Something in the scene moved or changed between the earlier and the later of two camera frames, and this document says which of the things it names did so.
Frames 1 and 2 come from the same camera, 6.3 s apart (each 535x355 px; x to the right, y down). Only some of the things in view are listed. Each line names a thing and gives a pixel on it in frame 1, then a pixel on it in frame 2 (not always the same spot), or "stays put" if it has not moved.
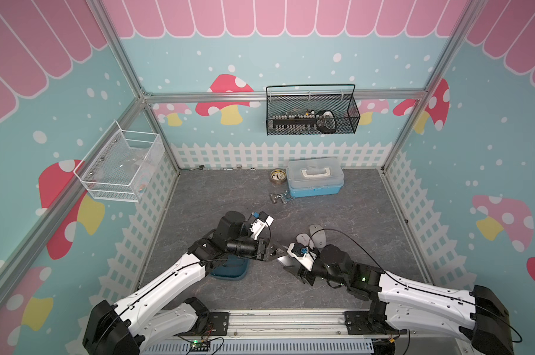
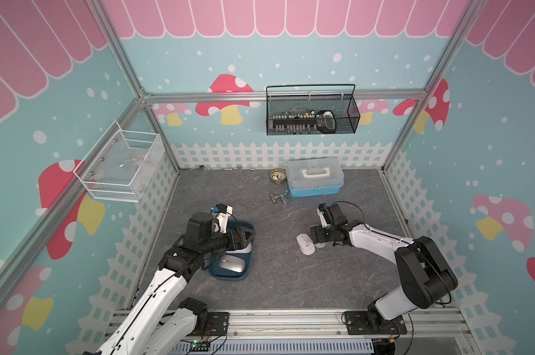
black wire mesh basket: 304,109 stays put
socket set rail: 324,121 stays put
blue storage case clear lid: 314,177 stays put
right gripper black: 304,274 -> 316,231
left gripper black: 259,255 -> 239,234
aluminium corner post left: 108,25 stays put
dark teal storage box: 236,268 stays put
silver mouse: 290,264 -> 232,263
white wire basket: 121,165 stays put
